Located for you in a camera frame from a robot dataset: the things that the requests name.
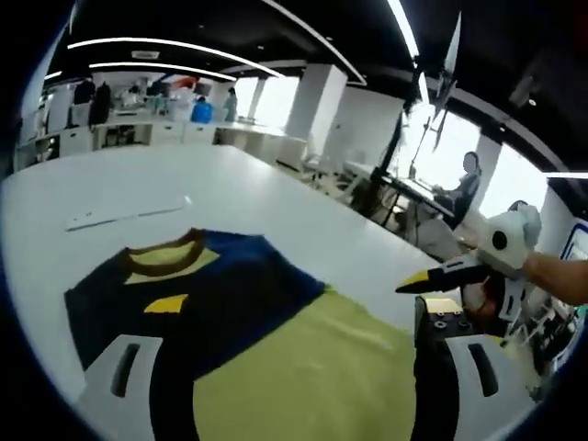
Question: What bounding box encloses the black hanging cable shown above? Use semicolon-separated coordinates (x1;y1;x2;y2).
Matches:
379;105;406;186

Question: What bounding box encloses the white flat table strip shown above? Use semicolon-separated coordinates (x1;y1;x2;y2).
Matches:
65;196;194;232

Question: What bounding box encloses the blue yellow black garment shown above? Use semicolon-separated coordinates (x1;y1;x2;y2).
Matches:
63;227;417;441

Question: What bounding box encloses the person's right hand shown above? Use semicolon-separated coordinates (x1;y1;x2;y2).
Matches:
461;275;506;334

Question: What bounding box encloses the white window pillar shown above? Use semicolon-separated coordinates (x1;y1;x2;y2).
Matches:
293;62;349;163

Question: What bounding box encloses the white cabinet counter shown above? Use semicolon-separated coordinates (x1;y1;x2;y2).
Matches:
16;117;309;172

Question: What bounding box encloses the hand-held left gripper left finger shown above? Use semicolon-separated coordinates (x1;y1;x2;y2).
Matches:
75;293;204;441

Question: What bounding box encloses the white box appliance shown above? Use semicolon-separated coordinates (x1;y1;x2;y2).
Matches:
45;89;71;132

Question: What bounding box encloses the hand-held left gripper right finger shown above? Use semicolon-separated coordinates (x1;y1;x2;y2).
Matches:
412;295;541;441

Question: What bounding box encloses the black-frame desk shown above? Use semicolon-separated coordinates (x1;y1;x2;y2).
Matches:
347;159;460;222

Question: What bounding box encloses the black backpack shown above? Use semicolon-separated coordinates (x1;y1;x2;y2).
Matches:
88;82;112;126

